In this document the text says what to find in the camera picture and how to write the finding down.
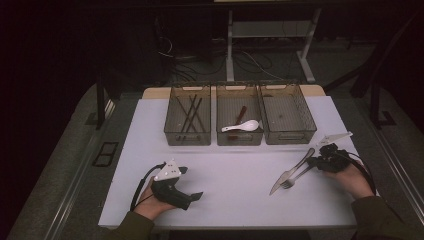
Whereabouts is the hand-held gripper black cable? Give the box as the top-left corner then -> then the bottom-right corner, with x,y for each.
129,162 -> 166,212
338,151 -> 377,196

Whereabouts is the white ceramic spoon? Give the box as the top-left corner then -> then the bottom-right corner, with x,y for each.
221,119 -> 260,133

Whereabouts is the clear brown storage bin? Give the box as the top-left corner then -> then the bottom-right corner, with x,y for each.
215,83 -> 264,147
259,81 -> 318,145
163,83 -> 212,147

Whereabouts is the black upright stand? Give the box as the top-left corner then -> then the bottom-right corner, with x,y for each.
84,73 -> 116,131

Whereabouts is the brown wooden spoon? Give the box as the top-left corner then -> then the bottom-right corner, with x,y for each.
231,105 -> 248,140

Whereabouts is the steel table knife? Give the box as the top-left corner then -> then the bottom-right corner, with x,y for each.
269,147 -> 316,196

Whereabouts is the tangle of black floor cables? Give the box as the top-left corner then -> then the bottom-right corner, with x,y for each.
156,33 -> 301,83

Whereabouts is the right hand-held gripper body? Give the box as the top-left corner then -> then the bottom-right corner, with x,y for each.
315,131 -> 354,174

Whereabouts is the person's right hand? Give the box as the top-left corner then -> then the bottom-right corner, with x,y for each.
324,160 -> 375,200

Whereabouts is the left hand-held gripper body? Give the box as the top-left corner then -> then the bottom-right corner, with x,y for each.
150,159 -> 194,211

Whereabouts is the left hand-held gripper black cable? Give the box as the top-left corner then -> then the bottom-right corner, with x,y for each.
129,162 -> 166,212

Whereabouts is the white metal stand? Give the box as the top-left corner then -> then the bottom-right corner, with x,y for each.
225,8 -> 323,84

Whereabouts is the white table cover sheet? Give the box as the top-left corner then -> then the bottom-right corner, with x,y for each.
98,95 -> 381,230

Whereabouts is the metal floor rail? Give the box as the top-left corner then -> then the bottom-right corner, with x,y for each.
43,133 -> 101,240
366,126 -> 424,214

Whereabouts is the white floor cable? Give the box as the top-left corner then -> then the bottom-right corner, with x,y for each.
241,49 -> 286,81

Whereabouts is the black slanted stand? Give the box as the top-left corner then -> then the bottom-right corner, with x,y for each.
323,9 -> 423,129

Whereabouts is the right hand-held gripper black cable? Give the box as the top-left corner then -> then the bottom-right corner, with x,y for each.
338,151 -> 377,196

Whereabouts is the black chopstick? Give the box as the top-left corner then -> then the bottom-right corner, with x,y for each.
186,98 -> 203,133
180,94 -> 198,133

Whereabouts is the person's left hand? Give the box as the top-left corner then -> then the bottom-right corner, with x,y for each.
134,178 -> 176,221

